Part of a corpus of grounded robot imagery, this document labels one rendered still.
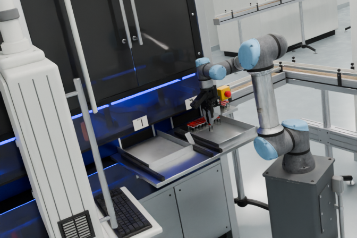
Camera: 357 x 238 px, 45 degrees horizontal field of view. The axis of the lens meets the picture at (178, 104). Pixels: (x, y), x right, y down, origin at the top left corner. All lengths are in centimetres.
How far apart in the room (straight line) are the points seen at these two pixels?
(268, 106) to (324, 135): 128
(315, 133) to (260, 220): 72
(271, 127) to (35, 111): 98
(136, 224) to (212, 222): 107
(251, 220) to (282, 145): 132
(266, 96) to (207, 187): 99
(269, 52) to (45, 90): 90
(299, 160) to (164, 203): 87
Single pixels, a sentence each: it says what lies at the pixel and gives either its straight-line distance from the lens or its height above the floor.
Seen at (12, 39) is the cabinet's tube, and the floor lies 163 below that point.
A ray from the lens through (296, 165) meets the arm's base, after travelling 206.
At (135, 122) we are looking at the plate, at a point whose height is 103.
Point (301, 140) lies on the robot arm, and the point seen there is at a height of 95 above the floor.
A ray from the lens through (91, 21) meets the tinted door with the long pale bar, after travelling 213.
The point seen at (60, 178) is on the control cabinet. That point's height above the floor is 116.
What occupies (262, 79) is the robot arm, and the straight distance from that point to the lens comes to 185.
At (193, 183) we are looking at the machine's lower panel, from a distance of 262.
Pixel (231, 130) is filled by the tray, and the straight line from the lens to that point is 236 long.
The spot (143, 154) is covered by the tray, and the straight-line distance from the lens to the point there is 226.
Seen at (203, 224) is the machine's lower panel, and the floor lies 24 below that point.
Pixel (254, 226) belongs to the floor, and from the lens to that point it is 312.
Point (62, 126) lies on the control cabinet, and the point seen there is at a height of 134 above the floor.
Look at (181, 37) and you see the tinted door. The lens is 238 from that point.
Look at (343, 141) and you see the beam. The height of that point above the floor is 50.
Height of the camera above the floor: 180
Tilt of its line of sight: 18 degrees down
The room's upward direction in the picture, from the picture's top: 10 degrees counter-clockwise
